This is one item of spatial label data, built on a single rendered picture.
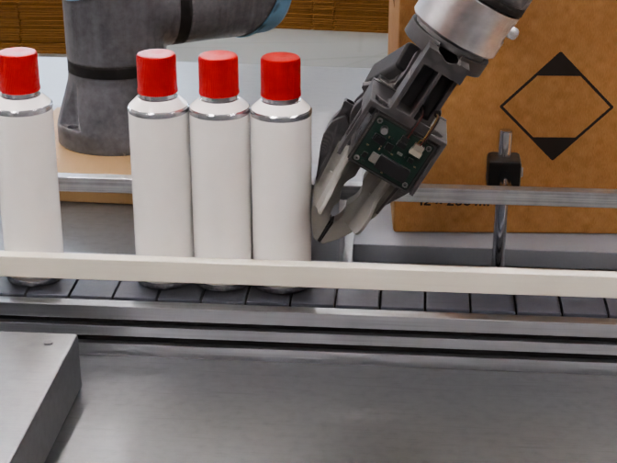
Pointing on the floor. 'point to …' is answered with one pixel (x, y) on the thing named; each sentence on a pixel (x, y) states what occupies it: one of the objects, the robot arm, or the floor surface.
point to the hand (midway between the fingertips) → (326, 225)
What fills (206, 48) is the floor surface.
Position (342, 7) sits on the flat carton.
